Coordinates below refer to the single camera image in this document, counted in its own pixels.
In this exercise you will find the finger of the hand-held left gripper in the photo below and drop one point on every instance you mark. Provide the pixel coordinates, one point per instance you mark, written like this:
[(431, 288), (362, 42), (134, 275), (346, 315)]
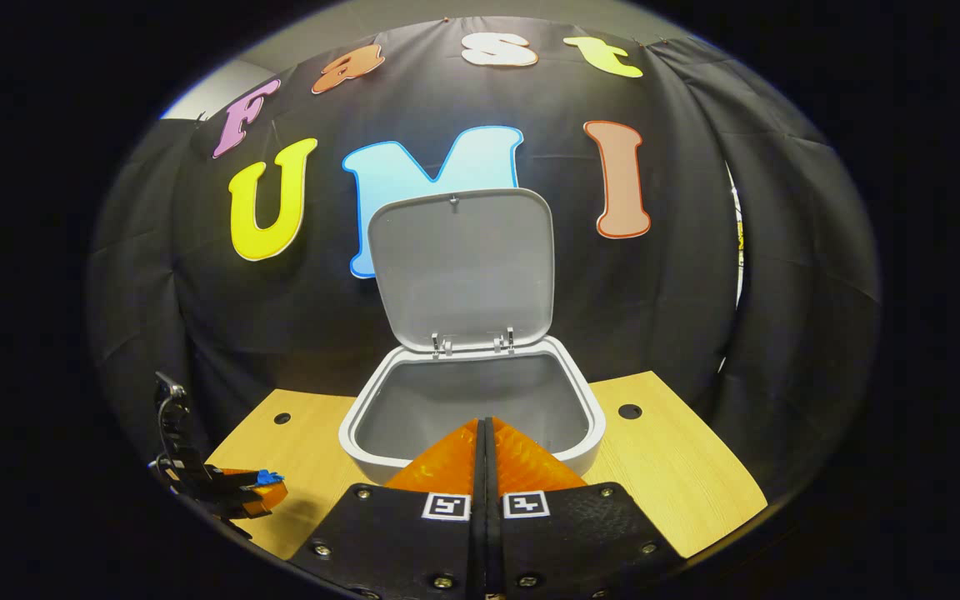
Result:
[(255, 502), (234, 477)]

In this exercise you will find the black backdrop cloth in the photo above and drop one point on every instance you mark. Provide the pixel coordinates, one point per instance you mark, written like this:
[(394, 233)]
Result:
[(655, 317)]

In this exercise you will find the blue paper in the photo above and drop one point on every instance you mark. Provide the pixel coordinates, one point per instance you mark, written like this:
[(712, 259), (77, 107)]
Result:
[(268, 478)]

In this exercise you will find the white desktop garbage bin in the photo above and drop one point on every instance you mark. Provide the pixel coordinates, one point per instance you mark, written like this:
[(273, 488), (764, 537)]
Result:
[(463, 267)]

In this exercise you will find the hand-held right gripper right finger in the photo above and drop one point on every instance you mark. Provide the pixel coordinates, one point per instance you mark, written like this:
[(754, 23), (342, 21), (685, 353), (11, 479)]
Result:
[(563, 542)]

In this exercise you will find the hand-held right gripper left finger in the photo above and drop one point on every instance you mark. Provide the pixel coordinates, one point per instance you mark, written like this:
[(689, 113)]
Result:
[(413, 542)]

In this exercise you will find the wooden desktop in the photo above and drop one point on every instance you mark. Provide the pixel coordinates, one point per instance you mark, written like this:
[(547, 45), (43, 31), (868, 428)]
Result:
[(663, 475)]

